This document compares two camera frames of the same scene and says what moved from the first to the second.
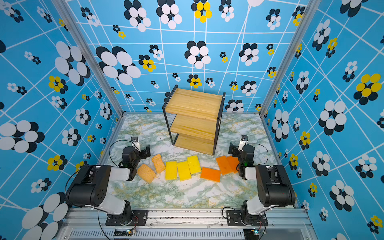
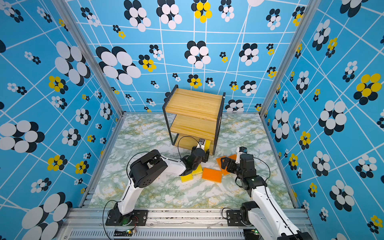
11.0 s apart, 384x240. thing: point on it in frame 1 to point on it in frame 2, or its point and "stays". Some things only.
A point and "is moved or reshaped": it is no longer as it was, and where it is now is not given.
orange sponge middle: [224, 165] stays
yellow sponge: [194, 164] is moved or reshaped
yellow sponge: [171, 170] is moved or reshaped
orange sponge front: [210, 174] stays
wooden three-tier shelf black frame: [193, 118] stays
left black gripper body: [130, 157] to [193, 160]
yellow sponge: [184, 171] is moved or reshaped
